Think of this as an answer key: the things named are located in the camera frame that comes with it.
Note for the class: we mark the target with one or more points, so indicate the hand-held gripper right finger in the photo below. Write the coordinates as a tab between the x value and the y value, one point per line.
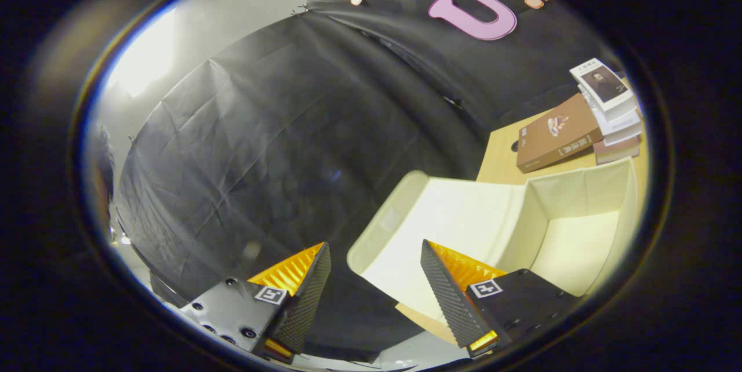
449	296

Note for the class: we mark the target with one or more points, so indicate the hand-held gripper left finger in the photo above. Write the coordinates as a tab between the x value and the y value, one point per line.
301	308

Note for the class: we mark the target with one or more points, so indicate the beige fabric storage box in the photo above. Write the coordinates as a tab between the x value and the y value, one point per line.
464	215

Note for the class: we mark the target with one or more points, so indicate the brown boxed book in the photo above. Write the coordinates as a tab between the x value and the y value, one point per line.
550	137

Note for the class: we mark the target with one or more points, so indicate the pinkish brown book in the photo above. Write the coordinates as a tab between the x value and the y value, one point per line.
617	150

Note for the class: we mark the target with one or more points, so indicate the plain white book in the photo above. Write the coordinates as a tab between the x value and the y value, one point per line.
620	123
625	136

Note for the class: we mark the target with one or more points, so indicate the white portrait cover book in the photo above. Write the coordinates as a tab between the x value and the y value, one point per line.
603	85

